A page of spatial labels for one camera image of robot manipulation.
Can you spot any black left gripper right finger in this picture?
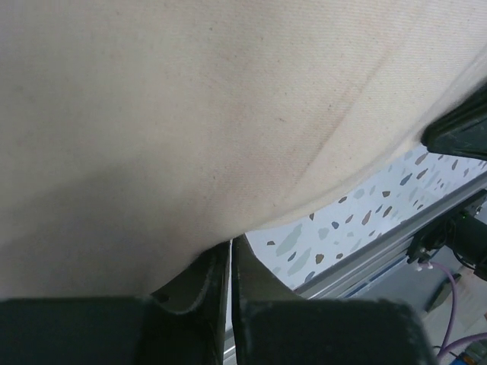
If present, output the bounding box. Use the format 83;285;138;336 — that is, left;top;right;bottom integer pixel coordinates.
231;236;436;365

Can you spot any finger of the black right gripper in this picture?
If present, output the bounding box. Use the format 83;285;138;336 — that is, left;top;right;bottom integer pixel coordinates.
421;82;486;158

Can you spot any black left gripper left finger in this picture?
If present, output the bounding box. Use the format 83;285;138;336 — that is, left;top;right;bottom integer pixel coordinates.
1;243;230;364

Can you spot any beige cloth drape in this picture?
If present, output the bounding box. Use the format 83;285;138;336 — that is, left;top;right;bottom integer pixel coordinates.
1;1;486;298

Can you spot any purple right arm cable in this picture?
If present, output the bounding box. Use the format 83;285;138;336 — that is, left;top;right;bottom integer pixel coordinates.
431;262;482;358

